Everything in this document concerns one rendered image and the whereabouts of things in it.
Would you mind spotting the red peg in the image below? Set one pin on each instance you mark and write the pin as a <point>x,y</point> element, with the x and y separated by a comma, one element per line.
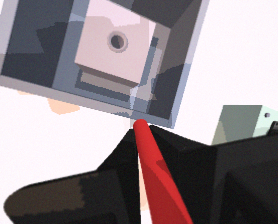
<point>164,202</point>

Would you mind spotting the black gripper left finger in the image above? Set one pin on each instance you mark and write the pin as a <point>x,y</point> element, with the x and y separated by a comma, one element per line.
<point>112,187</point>

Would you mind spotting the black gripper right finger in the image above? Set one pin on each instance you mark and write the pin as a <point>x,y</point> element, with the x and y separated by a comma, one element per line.
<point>199,169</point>

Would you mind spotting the pale pink square plate with hole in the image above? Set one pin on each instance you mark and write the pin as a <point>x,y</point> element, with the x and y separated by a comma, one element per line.
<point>114,43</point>

